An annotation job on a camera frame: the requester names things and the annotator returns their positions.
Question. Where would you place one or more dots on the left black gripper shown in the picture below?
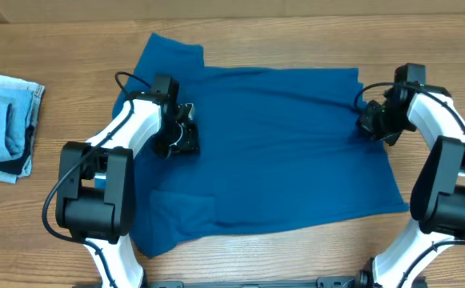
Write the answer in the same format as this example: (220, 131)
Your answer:
(190, 142)

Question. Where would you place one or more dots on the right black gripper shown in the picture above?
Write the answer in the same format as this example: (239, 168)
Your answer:
(369, 121)

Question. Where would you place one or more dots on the dark blue t-shirt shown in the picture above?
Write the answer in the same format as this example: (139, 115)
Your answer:
(279, 150)

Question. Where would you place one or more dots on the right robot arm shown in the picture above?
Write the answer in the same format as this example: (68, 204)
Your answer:
(437, 203)

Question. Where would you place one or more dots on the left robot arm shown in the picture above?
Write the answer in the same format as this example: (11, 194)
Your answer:
(92, 203)

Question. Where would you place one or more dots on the folded black garment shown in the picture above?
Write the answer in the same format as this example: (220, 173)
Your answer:
(15, 166)

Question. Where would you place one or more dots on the folded light blue jeans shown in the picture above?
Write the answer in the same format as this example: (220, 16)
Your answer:
(20, 101)

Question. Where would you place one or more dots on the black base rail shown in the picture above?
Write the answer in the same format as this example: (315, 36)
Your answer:
(322, 282)

